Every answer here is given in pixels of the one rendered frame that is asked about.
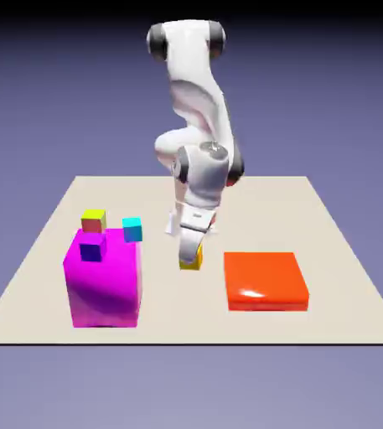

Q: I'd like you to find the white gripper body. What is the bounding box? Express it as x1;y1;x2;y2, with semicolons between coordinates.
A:
178;226;210;265

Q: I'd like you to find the small yellow cube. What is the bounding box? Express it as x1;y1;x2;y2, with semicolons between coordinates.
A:
179;243;204;271

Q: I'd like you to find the small cyan cube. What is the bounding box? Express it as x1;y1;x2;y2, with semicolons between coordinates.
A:
122;216;144;243

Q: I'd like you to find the small purple cube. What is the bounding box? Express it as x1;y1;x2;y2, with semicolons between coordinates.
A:
79;233;107;263

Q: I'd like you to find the small lime and red cube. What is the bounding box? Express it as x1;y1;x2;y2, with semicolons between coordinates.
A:
80;209;107;235

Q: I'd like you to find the large orange box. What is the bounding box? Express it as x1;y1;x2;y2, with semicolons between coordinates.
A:
223;251;310;313

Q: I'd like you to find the large magenta box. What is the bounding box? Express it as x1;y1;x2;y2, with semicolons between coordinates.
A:
62;227;143;329

